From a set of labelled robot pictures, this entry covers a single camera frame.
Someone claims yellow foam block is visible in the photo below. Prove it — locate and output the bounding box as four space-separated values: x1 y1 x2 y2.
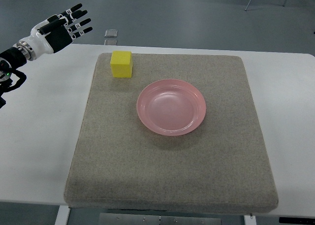
110 51 133 78

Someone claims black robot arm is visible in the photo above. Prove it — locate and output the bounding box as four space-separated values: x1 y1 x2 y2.
0 46 30 108

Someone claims white table leg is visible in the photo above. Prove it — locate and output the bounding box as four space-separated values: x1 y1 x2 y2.
55 205 70 225

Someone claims pink plate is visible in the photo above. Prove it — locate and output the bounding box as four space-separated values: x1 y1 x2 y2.
136 79 207 136

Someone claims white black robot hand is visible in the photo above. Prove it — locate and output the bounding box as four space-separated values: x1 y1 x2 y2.
15 3 93 61

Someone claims beige fabric mat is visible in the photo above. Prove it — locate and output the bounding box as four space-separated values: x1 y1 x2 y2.
64 53 279 215

